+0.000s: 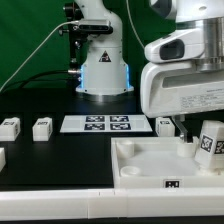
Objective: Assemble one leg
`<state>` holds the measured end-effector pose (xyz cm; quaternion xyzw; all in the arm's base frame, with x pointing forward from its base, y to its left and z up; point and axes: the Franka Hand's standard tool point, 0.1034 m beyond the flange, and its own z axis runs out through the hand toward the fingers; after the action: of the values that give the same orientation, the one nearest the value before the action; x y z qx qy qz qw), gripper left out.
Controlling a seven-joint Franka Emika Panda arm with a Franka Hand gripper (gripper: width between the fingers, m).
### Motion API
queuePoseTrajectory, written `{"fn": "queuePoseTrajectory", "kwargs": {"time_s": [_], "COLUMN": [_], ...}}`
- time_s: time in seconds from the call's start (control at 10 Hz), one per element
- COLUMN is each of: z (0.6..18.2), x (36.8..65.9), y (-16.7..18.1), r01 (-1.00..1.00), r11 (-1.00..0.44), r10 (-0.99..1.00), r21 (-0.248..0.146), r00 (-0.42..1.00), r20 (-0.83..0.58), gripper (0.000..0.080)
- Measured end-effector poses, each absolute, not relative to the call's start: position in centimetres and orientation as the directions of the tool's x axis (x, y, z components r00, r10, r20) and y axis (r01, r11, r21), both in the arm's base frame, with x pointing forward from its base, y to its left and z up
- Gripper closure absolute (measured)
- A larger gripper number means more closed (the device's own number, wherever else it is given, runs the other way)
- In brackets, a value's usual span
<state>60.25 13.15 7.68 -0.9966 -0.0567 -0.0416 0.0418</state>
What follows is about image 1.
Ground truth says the white square tabletop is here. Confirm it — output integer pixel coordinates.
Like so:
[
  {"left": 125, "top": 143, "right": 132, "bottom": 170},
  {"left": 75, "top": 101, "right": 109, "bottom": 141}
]
[{"left": 111, "top": 137, "right": 224, "bottom": 189}]

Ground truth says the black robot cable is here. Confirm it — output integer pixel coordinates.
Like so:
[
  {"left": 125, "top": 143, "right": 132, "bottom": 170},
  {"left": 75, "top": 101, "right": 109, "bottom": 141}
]
[{"left": 0, "top": 69, "right": 82, "bottom": 96}]

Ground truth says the white front obstacle wall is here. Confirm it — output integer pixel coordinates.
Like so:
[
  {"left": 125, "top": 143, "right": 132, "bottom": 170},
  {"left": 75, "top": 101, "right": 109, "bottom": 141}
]
[{"left": 0, "top": 188, "right": 224, "bottom": 221}]

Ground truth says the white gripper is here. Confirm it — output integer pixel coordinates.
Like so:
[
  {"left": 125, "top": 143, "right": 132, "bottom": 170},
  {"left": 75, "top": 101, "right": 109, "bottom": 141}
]
[{"left": 140, "top": 61, "right": 224, "bottom": 143}]

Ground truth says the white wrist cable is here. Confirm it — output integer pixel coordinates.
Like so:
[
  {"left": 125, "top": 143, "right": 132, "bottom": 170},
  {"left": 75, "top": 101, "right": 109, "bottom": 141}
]
[{"left": 125, "top": 0, "right": 146, "bottom": 51}]

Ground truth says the white camera cable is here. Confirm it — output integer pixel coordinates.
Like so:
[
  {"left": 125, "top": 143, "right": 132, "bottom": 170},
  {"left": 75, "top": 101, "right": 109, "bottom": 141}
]
[{"left": 0, "top": 21, "right": 80, "bottom": 94}]

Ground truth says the black camera on mount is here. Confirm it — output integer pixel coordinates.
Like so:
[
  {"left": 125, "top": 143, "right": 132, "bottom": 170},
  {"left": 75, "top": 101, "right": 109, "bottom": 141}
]
[{"left": 58, "top": 19, "right": 114, "bottom": 36}]

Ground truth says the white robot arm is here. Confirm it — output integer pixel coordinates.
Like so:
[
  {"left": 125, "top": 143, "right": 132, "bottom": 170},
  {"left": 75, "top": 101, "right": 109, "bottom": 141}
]
[{"left": 64, "top": 0, "right": 224, "bottom": 118}]

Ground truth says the white left obstacle block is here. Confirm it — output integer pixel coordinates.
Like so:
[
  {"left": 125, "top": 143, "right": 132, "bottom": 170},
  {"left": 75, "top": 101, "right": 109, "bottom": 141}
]
[{"left": 0, "top": 147, "right": 6, "bottom": 172}]

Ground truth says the white marker base plate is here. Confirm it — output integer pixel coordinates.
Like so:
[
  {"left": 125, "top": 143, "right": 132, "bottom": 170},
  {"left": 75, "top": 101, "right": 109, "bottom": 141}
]
[{"left": 60, "top": 115, "right": 152, "bottom": 133}]

